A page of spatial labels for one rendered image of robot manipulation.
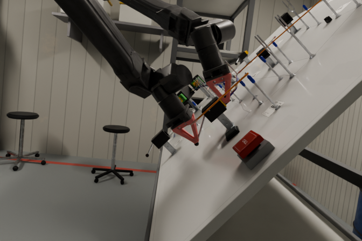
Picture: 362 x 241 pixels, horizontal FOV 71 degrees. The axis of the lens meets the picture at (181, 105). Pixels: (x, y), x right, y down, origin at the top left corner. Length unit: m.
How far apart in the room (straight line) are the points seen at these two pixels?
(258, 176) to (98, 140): 3.62
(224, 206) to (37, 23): 3.98
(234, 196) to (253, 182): 0.04
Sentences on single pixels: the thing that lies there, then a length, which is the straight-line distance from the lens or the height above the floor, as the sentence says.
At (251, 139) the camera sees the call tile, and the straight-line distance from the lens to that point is 0.46.
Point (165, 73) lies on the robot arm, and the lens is 0.63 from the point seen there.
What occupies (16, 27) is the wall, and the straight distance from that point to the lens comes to 4.34.
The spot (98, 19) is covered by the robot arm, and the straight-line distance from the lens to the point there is 0.53.
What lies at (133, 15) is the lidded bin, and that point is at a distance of 3.36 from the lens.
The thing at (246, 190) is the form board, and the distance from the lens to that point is 0.43.
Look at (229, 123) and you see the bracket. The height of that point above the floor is 1.11.
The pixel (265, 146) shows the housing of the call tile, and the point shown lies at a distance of 0.45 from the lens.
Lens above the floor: 1.19
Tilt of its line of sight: 4 degrees down
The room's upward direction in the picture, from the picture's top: 7 degrees clockwise
